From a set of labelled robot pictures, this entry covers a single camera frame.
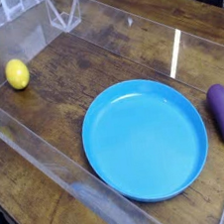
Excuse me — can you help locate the yellow lemon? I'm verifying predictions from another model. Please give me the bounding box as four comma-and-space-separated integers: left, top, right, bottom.
5, 58, 30, 90

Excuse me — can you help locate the blue round tray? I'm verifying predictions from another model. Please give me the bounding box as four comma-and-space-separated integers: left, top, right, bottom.
81, 79, 208, 202

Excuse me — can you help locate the clear acrylic enclosure wall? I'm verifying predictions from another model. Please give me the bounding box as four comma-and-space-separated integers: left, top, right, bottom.
0, 0, 224, 224

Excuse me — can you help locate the clear acrylic corner bracket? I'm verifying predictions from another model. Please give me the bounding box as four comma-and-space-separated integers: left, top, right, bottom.
46, 0, 82, 33

